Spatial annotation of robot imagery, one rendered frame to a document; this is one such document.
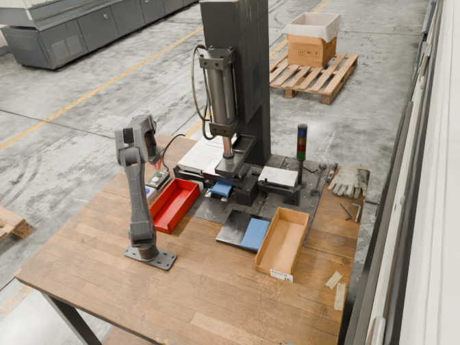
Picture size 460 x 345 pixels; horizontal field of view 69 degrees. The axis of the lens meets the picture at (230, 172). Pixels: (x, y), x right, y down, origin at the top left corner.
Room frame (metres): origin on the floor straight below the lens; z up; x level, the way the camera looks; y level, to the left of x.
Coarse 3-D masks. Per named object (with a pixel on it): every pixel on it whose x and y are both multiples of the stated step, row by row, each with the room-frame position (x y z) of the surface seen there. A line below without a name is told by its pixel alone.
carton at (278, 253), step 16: (272, 224) 0.81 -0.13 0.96; (288, 224) 0.84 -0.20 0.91; (304, 224) 0.83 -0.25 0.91; (272, 240) 0.78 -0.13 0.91; (288, 240) 0.77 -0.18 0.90; (256, 256) 0.67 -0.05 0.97; (272, 256) 0.71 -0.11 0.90; (288, 256) 0.70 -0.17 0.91; (272, 272) 0.63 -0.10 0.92; (288, 272) 0.64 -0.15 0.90
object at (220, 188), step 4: (216, 184) 1.03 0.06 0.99; (220, 184) 1.02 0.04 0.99; (224, 184) 1.02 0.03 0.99; (228, 184) 1.02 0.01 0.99; (208, 188) 0.98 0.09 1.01; (212, 188) 1.01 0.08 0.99; (216, 188) 1.00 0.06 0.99; (220, 188) 1.00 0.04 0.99; (224, 188) 1.00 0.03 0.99; (228, 188) 0.99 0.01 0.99; (212, 192) 0.98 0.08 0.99; (216, 192) 0.97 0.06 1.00; (220, 192) 0.95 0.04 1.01; (224, 192) 0.95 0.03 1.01
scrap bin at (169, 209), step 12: (180, 180) 1.12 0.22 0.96; (168, 192) 1.08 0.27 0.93; (180, 192) 1.10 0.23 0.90; (192, 192) 1.04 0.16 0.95; (156, 204) 1.00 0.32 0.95; (168, 204) 1.03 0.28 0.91; (180, 204) 1.03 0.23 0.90; (156, 216) 0.97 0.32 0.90; (168, 216) 0.96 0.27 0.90; (180, 216) 0.94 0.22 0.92; (156, 228) 0.89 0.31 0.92; (168, 228) 0.87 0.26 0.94
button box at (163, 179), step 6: (174, 138) 1.55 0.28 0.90; (168, 144) 1.49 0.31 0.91; (162, 162) 1.34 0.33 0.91; (168, 168) 1.27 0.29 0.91; (156, 174) 1.22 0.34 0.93; (162, 174) 1.21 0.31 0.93; (168, 174) 1.21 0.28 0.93; (150, 180) 1.18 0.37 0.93; (162, 180) 1.17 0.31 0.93; (150, 186) 1.15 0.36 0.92; (156, 186) 1.13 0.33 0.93; (162, 186) 1.16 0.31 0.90
